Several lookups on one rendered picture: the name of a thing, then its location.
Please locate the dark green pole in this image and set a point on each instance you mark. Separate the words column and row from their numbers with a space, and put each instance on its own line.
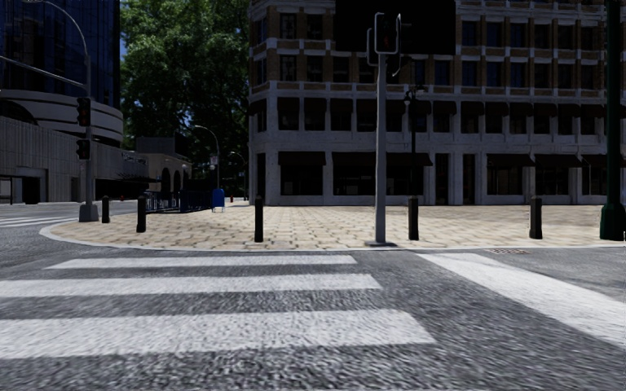
column 613, row 146

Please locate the glass tower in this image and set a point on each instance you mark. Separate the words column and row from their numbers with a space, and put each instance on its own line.
column 44, row 97

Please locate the traffic light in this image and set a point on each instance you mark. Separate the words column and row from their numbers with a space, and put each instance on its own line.
column 380, row 146
column 88, row 161

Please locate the grey street lamp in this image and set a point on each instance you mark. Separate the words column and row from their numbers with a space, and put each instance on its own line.
column 215, row 156
column 242, row 171

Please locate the dark street lamp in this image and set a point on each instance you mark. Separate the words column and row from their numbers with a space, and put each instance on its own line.
column 413, row 146

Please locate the short dark post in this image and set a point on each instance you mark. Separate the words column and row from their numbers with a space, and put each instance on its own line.
column 141, row 214
column 258, row 220
column 536, row 218
column 413, row 219
column 105, row 209

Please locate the brown brick and stone building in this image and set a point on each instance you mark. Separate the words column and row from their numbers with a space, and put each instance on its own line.
column 489, row 122

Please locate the dark stairway railing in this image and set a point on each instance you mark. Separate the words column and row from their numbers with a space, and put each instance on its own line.
column 176, row 201

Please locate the blue letter box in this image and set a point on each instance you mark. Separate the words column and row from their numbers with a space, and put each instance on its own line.
column 218, row 199

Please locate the trees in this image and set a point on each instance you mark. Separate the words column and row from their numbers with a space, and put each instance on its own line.
column 186, row 73

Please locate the pale concrete building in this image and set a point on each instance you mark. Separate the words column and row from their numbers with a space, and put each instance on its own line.
column 166, row 171

